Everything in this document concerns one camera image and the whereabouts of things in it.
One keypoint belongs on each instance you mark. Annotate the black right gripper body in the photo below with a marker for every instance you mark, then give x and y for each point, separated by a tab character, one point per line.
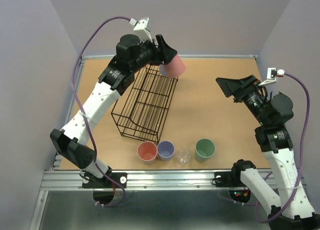
244	87

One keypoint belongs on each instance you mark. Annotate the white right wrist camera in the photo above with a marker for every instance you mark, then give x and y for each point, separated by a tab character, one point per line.
273	74

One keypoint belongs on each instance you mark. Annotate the large purple cup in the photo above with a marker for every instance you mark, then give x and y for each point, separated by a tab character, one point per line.
162	71

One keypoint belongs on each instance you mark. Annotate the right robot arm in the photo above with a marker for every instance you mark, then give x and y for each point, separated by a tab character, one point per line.
287	207

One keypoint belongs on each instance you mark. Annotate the aluminium mounting rail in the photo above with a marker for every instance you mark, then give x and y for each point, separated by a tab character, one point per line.
139	180

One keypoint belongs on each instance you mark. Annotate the small purple cup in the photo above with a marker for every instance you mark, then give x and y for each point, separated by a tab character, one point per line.
165	150

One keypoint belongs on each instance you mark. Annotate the clear glass cup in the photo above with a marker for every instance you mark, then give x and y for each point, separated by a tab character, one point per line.
183	156

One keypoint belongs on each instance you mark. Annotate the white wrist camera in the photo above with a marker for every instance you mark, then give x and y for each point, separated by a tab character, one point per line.
142	28
273	74

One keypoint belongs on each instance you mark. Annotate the green cup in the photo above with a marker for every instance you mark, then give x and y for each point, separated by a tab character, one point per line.
204	150

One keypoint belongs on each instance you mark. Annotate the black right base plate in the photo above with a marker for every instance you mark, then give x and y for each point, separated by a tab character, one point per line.
227	179

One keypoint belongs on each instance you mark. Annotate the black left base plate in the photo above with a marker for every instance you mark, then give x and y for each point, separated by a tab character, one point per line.
89	181

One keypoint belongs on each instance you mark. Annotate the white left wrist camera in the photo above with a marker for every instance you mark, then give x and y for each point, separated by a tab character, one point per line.
142	28

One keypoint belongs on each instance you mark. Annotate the pink cup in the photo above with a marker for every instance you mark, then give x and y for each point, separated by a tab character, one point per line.
147	151
175	68

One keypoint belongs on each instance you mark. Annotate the pink cup back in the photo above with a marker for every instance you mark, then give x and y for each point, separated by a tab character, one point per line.
175	68

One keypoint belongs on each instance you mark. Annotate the pink cup front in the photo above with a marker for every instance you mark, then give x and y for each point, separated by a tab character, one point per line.
147	151

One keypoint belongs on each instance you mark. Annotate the black wire dish rack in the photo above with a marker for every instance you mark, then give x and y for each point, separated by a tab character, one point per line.
142	111

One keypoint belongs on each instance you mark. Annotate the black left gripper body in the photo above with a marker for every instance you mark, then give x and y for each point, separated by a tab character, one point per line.
158	49

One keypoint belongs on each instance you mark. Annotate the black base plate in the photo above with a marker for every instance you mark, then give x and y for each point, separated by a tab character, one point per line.
227	179
89	181

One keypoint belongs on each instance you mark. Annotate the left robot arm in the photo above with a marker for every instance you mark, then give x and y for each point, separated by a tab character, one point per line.
132	55

